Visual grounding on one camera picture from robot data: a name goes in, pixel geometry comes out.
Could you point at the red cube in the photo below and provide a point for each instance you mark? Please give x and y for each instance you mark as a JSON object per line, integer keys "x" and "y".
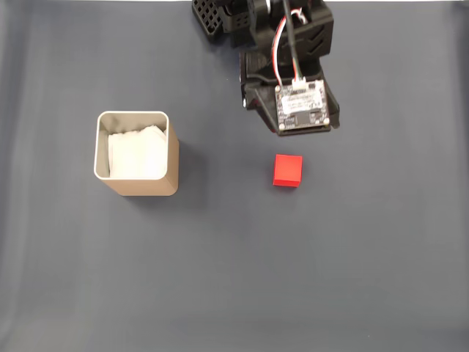
{"x": 288, "y": 169}

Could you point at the tan metal square box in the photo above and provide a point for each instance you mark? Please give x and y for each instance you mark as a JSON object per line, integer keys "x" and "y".
{"x": 146, "y": 187}

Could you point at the white crumpled tissue paper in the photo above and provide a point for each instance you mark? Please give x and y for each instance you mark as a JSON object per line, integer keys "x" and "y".
{"x": 137, "y": 154}

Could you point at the blue grey table cloth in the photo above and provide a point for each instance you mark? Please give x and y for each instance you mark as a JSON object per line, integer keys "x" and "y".
{"x": 234, "y": 256}

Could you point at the camera circuit board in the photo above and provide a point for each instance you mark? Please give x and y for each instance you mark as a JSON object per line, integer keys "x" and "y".
{"x": 301, "y": 106}

